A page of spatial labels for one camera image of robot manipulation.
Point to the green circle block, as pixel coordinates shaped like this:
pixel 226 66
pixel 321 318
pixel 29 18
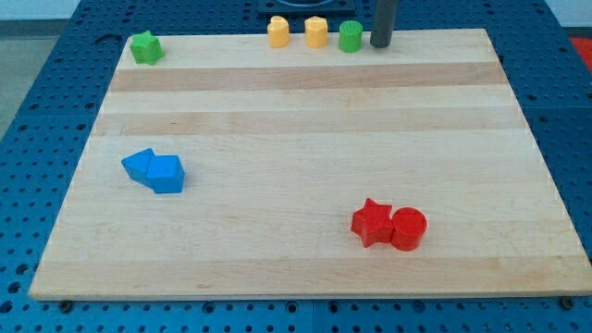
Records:
pixel 350 36

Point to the red circle block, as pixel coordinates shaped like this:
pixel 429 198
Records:
pixel 409 227

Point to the yellow hexagon block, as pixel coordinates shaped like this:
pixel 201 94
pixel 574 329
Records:
pixel 315 32

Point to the wooden board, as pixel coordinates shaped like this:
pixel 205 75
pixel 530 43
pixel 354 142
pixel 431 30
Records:
pixel 281 146

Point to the red star block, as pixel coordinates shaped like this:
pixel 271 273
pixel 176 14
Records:
pixel 372 223

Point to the blue cube block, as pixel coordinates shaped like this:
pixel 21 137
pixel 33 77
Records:
pixel 165 174

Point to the yellow heart block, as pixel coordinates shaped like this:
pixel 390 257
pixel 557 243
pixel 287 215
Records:
pixel 278 32

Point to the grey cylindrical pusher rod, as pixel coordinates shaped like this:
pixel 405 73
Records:
pixel 383 23

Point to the blue triangle block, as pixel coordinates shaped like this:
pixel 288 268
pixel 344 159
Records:
pixel 136 166

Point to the green star block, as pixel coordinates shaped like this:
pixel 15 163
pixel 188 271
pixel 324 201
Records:
pixel 146 48

